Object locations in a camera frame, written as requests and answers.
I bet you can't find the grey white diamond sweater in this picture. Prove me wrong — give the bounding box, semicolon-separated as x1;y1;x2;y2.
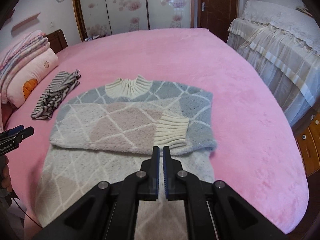
35;76;217;226

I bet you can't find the person's left hand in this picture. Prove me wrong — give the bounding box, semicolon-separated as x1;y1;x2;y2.
1;155;12;193

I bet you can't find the pink pillow orange print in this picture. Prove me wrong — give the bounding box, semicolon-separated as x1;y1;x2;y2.
7;47;59;108

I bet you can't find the black white striped garment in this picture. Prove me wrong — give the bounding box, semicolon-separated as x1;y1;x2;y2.
30;69;81;120

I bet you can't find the pink bed blanket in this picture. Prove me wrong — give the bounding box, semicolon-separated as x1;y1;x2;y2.
2;29;309;239

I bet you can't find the folded striped pink quilt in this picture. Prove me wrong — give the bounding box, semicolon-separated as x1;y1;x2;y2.
1;30;50;104

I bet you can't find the dark wooden headboard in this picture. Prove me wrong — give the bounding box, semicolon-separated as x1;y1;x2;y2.
45;29;68;54

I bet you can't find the wooden drawer cabinet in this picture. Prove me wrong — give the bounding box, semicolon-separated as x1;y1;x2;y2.
296;114;319;177

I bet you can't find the floral sliding wardrobe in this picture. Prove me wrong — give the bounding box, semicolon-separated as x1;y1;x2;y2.
72;0;195;41

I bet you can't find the white lace covered furniture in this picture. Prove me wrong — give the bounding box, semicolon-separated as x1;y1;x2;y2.
227;0;319;127

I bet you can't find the brown wooden door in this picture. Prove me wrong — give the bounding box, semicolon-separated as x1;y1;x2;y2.
197;0;238;42

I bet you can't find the black cable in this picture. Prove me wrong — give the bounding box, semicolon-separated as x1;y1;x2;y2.
10;194;42;229

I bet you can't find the pink wall shelf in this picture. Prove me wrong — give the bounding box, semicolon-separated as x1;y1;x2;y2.
11;12;41;32

